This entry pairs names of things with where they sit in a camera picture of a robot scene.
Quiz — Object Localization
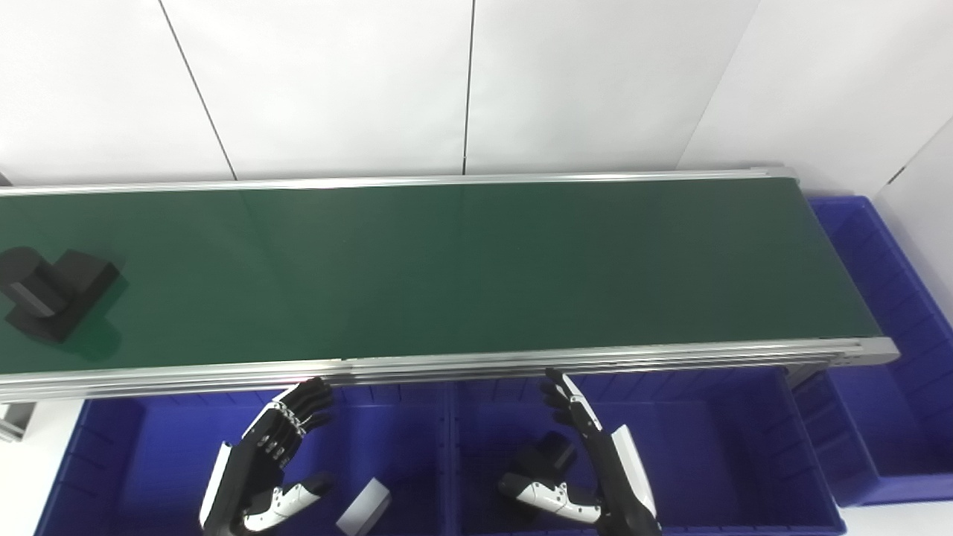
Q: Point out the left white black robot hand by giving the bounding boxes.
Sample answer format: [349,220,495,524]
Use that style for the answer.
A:
[198,377,337,536]

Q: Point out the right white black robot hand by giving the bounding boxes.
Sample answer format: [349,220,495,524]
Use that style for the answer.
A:
[497,368,663,536]

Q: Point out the black cylinder-on-block part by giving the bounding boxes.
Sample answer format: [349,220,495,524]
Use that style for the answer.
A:
[0,246,121,344]

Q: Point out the black part in bin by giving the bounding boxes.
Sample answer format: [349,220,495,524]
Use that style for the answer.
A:
[509,431,579,488]

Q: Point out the blue plastic bin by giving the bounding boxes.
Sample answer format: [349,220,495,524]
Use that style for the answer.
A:
[794,196,953,508]
[34,383,456,536]
[450,367,847,536]

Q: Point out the grey rectangular block part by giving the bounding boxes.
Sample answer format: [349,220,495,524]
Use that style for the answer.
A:
[336,479,392,536]

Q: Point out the green conveyor belt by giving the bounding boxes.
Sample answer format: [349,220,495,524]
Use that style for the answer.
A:
[0,167,900,404]
[0,179,884,375]

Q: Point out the aluminium conveyor leg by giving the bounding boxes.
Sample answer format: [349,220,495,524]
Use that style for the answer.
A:
[783,363,846,389]
[0,402,39,443]

